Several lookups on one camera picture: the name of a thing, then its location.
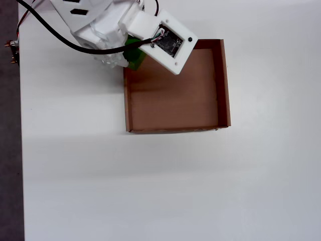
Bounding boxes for brown cardboard box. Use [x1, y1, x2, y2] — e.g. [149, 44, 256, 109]
[123, 39, 231, 134]

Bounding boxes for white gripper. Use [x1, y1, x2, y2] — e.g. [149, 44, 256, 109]
[71, 10, 131, 69]

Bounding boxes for red white power wire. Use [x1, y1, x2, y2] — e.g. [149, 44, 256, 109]
[16, 11, 30, 43]

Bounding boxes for green cube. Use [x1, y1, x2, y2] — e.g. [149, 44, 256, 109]
[122, 35, 147, 71]

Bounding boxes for thick black camera cable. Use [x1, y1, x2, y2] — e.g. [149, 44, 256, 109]
[16, 0, 161, 55]

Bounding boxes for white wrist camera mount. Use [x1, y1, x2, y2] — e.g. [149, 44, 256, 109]
[118, 9, 199, 75]

